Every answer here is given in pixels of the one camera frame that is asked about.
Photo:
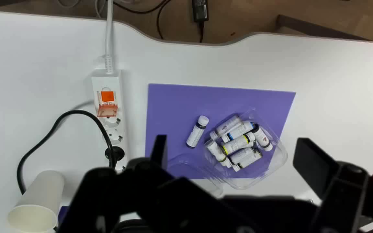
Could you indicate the white paint tube blue band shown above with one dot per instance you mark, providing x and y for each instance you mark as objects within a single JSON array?
[{"x": 238, "y": 131}]

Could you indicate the purple paper mat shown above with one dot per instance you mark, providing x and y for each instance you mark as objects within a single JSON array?
[{"x": 174, "y": 107}]

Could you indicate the clear plastic clamshell container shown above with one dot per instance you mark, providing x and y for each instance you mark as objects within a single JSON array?
[{"x": 272, "y": 159}]

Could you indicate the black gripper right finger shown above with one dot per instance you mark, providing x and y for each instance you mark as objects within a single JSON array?
[{"x": 337, "y": 189}]

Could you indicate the black power adapter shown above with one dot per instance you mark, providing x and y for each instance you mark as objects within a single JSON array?
[{"x": 200, "y": 9}]

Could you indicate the white paint tube yellow band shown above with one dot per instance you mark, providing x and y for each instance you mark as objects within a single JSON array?
[{"x": 238, "y": 143}]

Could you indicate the white paper cup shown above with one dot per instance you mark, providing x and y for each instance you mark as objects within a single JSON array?
[{"x": 39, "y": 198}]

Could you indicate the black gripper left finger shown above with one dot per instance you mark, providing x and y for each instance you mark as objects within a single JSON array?
[{"x": 109, "y": 194}]

